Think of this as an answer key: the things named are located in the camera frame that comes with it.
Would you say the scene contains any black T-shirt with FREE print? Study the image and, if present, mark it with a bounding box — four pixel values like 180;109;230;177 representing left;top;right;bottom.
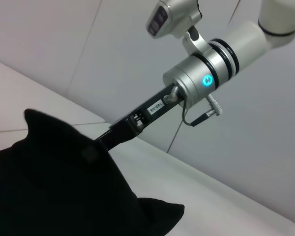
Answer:
0;108;186;236

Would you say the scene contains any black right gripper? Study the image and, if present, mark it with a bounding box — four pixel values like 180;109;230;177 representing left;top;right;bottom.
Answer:
80;83;188;165

